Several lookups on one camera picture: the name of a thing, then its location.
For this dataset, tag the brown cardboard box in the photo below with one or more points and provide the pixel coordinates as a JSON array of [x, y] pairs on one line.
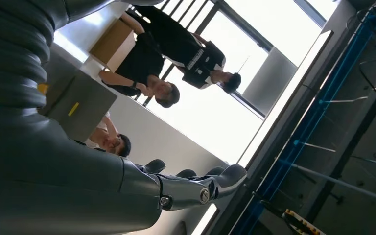
[[110, 45]]

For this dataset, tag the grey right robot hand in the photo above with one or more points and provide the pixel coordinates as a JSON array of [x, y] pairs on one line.
[[61, 178]]

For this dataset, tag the person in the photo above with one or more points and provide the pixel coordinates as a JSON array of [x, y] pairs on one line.
[[139, 61], [175, 39], [110, 142]]

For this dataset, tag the grey laptop with yellow sticker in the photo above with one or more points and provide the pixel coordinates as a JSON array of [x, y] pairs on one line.
[[84, 97]]

